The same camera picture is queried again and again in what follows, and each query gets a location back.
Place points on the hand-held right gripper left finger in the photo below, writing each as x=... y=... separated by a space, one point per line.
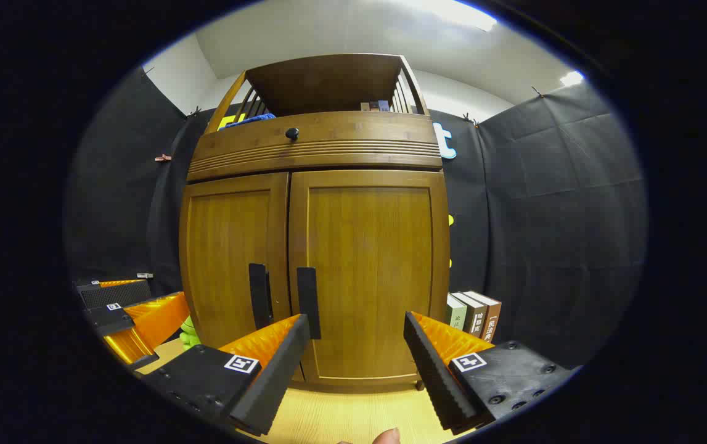
x=279 y=364

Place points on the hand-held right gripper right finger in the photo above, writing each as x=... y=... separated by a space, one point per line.
x=433 y=370

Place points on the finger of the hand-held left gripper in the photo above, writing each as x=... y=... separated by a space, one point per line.
x=153 y=320
x=116 y=295

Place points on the wooden shoe cabinet door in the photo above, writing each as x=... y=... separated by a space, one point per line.
x=224 y=246
x=371 y=246

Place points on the wooden double-door shoe cabinet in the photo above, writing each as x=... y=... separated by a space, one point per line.
x=328 y=86

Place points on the green frog toy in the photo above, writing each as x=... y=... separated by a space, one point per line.
x=190 y=333

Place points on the grey-green book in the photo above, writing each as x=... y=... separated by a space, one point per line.
x=455 y=311

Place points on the dark brown book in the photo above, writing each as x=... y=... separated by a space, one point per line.
x=475 y=317

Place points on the reddish brown book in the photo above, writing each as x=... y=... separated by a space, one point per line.
x=492 y=320

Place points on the black backdrop cloth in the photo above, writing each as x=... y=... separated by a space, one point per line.
x=550 y=216

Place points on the blue cloth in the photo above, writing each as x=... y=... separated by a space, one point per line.
x=251 y=118

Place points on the wooden drawer with black knob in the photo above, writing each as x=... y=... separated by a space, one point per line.
x=341 y=145

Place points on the small ceiling light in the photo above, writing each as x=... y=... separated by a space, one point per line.
x=572 y=78

